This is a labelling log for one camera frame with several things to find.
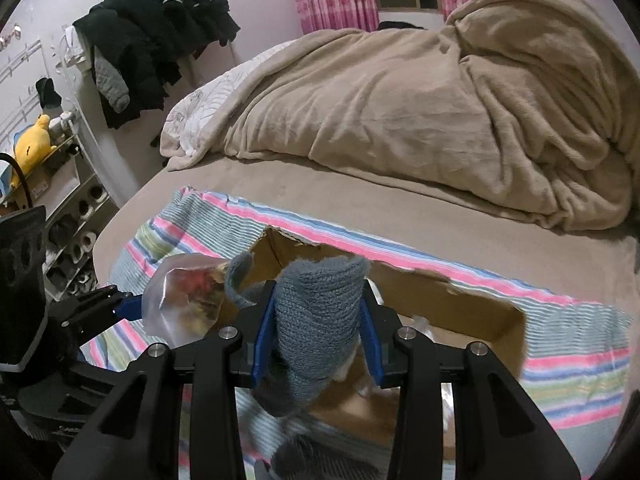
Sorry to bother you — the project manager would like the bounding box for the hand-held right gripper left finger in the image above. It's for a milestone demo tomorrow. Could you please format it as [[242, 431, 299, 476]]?
[[52, 280, 277, 480]]

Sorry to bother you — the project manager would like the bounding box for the grey quilted garment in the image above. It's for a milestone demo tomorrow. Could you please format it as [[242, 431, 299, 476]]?
[[94, 54, 132, 114]]

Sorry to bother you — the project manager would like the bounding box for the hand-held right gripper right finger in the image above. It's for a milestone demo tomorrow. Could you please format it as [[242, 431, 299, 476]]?
[[359, 279, 582, 480]]

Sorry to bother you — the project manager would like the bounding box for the yellow plush toy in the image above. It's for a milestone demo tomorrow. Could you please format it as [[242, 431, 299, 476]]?
[[13, 114, 58, 176]]

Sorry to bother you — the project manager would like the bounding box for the grey plush toy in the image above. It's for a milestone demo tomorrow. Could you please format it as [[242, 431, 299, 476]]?
[[49, 110, 77, 143]]

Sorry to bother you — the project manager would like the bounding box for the clear plastic bag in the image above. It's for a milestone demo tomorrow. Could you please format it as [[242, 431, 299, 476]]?
[[141, 254, 232, 347]]

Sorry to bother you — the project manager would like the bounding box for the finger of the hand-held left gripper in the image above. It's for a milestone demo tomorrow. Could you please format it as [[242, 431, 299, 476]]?
[[47, 284, 147, 333], [70, 355, 132, 401]]

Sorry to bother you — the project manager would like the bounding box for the small cardboard box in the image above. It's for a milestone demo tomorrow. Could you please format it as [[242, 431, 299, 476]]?
[[20, 165, 55, 206]]

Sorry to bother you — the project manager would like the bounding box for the pile of black clothes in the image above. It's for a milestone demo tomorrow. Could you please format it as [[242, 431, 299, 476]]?
[[72, 0, 242, 130]]

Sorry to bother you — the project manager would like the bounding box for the grey knitted sock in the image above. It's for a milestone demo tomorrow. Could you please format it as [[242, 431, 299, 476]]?
[[255, 432, 393, 480], [223, 251, 372, 418]]

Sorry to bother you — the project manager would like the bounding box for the black hat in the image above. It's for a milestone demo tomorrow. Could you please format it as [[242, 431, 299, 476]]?
[[35, 77, 62, 109]]

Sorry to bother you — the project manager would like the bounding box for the white floral quilt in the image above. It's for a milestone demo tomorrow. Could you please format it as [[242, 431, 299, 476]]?
[[160, 39, 301, 158]]

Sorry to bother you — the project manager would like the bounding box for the striped towel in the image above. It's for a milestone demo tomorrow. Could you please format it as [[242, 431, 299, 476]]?
[[80, 186, 633, 480]]

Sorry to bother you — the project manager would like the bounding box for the white shoe rack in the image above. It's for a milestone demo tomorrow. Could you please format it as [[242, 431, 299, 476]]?
[[42, 132, 117, 303]]

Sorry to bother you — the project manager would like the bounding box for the beige fleece blanket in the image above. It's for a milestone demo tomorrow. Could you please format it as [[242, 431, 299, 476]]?
[[167, 0, 638, 233]]

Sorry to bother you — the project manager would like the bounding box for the bed with beige sheet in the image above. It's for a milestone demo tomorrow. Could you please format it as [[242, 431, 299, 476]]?
[[92, 25, 640, 361]]

